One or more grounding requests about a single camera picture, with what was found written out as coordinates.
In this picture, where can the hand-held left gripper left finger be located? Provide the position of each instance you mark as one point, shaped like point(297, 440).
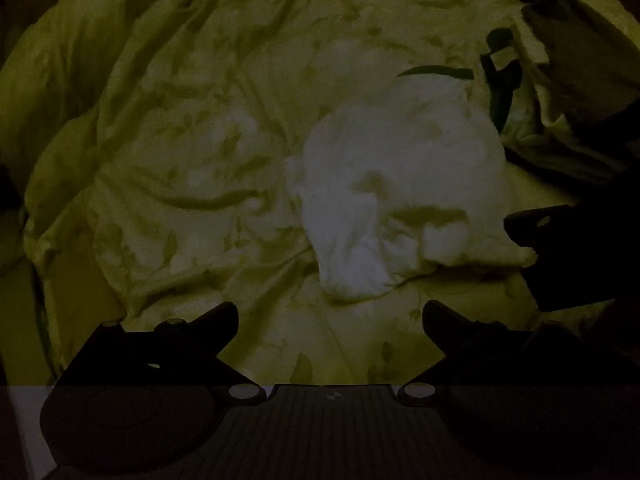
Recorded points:
point(227, 317)

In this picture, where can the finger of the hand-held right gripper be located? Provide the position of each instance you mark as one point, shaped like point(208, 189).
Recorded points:
point(537, 227)

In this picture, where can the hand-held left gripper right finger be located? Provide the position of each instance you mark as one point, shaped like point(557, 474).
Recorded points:
point(435, 317)

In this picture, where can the white small garment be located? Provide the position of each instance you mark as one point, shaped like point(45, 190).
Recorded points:
point(400, 160)

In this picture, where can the yellow-green leaf print bed sheet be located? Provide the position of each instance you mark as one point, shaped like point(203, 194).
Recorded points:
point(200, 135)

